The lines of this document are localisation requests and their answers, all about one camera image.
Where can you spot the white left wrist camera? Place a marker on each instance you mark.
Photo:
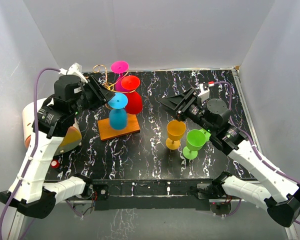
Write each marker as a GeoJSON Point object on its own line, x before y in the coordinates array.
{"type": "Point", "coordinates": [74, 69]}

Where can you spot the orange plastic wine glass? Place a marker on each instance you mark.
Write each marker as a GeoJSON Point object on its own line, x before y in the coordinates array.
{"type": "Point", "coordinates": [175, 131]}

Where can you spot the white orange cylindrical container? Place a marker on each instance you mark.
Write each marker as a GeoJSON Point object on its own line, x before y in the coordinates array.
{"type": "Point", "coordinates": [70, 137]}

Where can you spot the aluminium front frame rail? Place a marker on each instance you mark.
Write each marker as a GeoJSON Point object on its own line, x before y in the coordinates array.
{"type": "Point", "coordinates": [123, 209]}

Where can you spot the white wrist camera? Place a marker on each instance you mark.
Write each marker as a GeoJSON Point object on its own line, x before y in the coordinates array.
{"type": "Point", "coordinates": [74, 69]}
{"type": "Point", "coordinates": [204, 88]}

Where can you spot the red emergency stop button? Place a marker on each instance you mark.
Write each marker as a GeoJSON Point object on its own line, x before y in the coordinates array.
{"type": "Point", "coordinates": [55, 164]}

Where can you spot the gold wire wine glass rack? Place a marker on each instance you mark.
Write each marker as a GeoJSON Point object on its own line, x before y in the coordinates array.
{"type": "Point", "coordinates": [106, 132]}

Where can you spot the green plastic wine glass rear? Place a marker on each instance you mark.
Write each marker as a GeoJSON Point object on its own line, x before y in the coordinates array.
{"type": "Point", "coordinates": [206, 133]}

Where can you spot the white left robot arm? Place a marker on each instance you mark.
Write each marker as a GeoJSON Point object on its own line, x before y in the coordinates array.
{"type": "Point", "coordinates": [29, 193]}

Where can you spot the blue plastic wine glass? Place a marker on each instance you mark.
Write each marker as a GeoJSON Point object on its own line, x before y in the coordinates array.
{"type": "Point", "coordinates": [118, 116]}

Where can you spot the red plastic wine glass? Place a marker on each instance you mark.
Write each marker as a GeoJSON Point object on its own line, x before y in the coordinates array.
{"type": "Point", "coordinates": [130, 84]}

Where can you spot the green plastic wine glass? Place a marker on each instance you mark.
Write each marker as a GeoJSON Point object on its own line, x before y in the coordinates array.
{"type": "Point", "coordinates": [206, 133]}
{"type": "Point", "coordinates": [195, 140]}

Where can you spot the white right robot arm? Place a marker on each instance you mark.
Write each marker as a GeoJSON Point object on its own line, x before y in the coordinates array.
{"type": "Point", "coordinates": [277, 193]}

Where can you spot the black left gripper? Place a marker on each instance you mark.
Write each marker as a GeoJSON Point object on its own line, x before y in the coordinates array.
{"type": "Point", "coordinates": [102, 96]}

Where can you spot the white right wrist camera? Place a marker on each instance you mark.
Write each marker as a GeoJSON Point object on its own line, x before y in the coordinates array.
{"type": "Point", "coordinates": [204, 88]}

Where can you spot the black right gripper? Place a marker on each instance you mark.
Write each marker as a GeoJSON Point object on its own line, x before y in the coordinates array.
{"type": "Point", "coordinates": [174, 103]}

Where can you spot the green plastic wine glass front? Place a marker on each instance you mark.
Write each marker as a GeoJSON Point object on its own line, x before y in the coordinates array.
{"type": "Point", "coordinates": [195, 140]}

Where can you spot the magenta plastic wine glass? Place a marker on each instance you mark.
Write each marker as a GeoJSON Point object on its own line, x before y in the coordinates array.
{"type": "Point", "coordinates": [121, 68]}

